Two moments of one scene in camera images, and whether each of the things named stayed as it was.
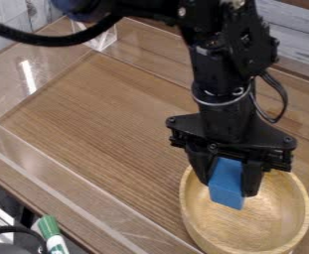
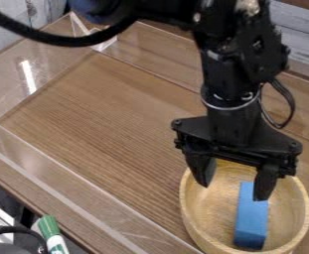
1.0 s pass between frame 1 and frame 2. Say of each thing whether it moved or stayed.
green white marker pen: stayed
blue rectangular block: moved
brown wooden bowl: stayed
